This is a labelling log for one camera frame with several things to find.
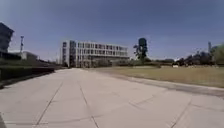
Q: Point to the dark tall building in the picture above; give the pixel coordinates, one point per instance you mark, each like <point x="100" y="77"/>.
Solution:
<point x="5" y="36"/>

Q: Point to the dry grass field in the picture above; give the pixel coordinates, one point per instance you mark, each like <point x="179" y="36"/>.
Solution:
<point x="173" y="75"/>

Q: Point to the dark tree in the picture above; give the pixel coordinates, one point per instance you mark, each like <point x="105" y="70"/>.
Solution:
<point x="142" y="48"/>

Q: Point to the grey kerb strip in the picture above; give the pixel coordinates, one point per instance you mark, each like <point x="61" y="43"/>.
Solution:
<point x="186" y="87"/>

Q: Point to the pale concrete slab pavement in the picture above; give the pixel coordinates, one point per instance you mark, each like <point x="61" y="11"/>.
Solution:
<point x="100" y="100"/>

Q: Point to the dark low wall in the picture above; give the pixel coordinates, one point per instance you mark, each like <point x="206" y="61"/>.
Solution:
<point x="23" y="72"/>

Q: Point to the low pale building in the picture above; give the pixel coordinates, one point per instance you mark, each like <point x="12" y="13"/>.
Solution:
<point x="26" y="55"/>

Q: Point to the tall mast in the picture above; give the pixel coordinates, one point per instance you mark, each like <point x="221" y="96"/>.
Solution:
<point x="22" y="43"/>

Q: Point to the row of trees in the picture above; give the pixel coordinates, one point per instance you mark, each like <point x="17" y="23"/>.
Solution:
<point x="200" y="58"/>

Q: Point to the white building with window grid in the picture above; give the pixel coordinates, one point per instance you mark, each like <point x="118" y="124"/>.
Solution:
<point x="93" y="51"/>

